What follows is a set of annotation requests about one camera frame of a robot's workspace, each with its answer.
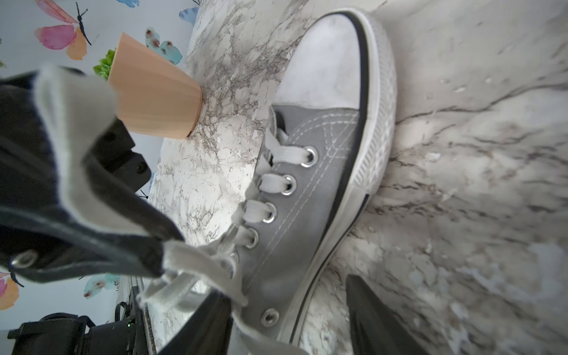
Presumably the green plant in terracotta pot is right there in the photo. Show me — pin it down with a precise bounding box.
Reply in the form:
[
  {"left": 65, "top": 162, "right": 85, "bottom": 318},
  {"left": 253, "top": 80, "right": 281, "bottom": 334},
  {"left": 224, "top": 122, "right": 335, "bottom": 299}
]
[{"left": 93, "top": 33, "right": 203, "bottom": 140}]

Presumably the grey canvas sneaker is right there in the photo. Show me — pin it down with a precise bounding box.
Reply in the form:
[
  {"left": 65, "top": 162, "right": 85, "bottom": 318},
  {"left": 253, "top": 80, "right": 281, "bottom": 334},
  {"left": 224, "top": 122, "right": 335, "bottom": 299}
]
[{"left": 220, "top": 7, "right": 397, "bottom": 354}]

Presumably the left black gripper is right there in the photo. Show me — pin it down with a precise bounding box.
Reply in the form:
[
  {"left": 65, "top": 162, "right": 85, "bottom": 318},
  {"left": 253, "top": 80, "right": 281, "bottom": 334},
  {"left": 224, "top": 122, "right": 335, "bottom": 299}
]
[{"left": 1, "top": 66, "right": 182, "bottom": 283}]

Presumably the white shoelace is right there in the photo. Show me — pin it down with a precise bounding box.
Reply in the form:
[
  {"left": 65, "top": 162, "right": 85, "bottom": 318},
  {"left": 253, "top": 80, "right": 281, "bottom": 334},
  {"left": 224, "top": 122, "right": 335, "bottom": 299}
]
[{"left": 32, "top": 66, "right": 308, "bottom": 354}]

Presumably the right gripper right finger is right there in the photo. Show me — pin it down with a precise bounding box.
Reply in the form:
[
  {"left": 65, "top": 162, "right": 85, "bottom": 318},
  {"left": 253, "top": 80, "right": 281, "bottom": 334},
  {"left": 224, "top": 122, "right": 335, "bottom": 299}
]
[{"left": 346, "top": 275, "right": 426, "bottom": 355}]

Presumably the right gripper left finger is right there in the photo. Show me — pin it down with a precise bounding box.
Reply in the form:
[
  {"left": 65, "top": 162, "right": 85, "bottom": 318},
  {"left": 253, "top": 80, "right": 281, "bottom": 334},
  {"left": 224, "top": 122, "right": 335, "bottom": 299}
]
[{"left": 158, "top": 291, "right": 233, "bottom": 355}]

